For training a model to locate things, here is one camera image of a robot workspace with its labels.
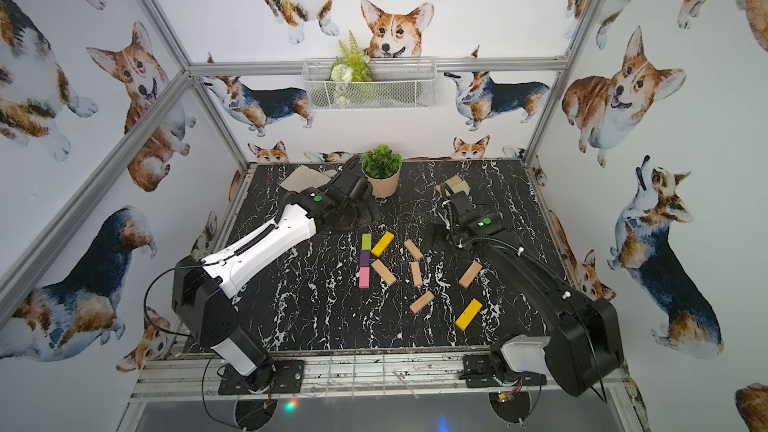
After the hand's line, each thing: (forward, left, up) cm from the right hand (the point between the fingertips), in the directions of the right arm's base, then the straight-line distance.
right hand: (434, 241), depth 81 cm
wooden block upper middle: (+6, +6, -15) cm, 17 cm away
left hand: (+6, +16, +4) cm, 18 cm away
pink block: (-4, +21, -14) cm, 25 cm away
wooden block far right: (-3, -11, -15) cm, 19 cm away
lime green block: (+8, +21, -14) cm, 27 cm away
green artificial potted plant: (+30, +16, 0) cm, 34 cm away
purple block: (+3, +21, -15) cm, 26 cm away
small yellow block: (+7, +16, -15) cm, 23 cm away
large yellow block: (-14, -10, -15) cm, 23 cm away
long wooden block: (-1, +15, -15) cm, 22 cm away
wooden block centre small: (-1, +5, -15) cm, 16 cm away
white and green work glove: (+37, +48, -14) cm, 62 cm away
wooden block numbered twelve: (-11, +3, -15) cm, 19 cm away
